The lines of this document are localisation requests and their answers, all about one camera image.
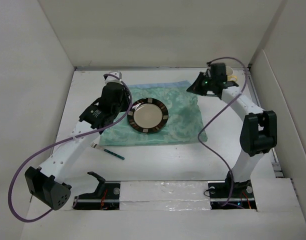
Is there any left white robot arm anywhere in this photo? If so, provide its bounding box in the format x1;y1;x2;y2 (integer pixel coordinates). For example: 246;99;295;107
24;82;131;211

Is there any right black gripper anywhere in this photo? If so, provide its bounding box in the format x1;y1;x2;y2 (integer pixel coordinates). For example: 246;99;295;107
187;71;216;96

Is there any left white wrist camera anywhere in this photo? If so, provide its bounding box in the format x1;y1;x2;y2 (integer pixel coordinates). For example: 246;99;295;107
103;70;122;85

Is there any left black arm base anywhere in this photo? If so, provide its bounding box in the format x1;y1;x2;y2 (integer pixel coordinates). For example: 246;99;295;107
72;171;121;211

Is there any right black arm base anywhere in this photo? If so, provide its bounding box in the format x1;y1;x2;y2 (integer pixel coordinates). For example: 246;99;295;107
203;173;257;210

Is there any dark rimmed cream plate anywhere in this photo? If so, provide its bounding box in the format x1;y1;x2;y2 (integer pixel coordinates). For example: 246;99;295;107
127;97;169;135

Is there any fork with teal handle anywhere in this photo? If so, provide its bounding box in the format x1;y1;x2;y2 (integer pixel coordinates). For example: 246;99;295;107
90;142;125;160

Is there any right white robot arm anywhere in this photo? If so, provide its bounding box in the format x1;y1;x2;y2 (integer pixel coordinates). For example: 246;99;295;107
186;62;278;197

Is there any yellow cup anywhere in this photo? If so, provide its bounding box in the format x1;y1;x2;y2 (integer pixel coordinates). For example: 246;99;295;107
225;66;238;82

